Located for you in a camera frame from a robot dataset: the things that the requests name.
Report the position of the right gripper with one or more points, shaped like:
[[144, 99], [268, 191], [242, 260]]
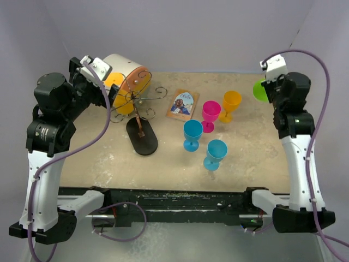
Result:
[[268, 85]]

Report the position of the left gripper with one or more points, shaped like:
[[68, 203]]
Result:
[[76, 77]]

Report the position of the green wine glass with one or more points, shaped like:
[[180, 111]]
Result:
[[259, 92]]

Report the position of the orange wine glass front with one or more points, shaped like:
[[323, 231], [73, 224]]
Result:
[[122, 102]]

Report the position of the orange wine glass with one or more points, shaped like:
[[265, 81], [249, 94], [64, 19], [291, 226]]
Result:
[[122, 102], [230, 103]]

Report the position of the orange wine glass back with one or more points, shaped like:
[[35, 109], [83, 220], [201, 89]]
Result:
[[230, 103]]

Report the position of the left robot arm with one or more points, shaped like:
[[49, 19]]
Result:
[[60, 101]]

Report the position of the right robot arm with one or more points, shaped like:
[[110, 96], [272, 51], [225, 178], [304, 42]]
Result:
[[305, 210]]

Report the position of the metal wine glass rack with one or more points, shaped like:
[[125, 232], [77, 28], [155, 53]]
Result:
[[139, 129]]

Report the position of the pink wine glass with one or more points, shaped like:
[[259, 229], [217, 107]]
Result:
[[210, 113]]

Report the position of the blue wine glass front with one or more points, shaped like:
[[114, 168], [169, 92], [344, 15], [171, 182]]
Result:
[[216, 152]]

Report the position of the blue wine glass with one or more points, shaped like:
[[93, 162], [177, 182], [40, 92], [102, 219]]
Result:
[[193, 130], [216, 152]]

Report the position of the blue wine glass left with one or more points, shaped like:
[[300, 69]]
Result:
[[193, 130]]

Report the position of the white cylinder container orange lid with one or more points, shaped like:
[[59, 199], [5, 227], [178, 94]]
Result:
[[127, 74]]

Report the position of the orange picture book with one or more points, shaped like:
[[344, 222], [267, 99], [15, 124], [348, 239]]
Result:
[[183, 105]]

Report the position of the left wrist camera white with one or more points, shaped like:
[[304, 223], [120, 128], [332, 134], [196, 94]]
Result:
[[95, 70]]

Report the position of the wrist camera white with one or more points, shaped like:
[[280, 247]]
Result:
[[95, 70], [274, 67]]

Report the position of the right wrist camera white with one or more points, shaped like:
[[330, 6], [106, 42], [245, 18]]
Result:
[[274, 67]]

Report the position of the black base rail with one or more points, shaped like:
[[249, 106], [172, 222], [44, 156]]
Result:
[[178, 206]]

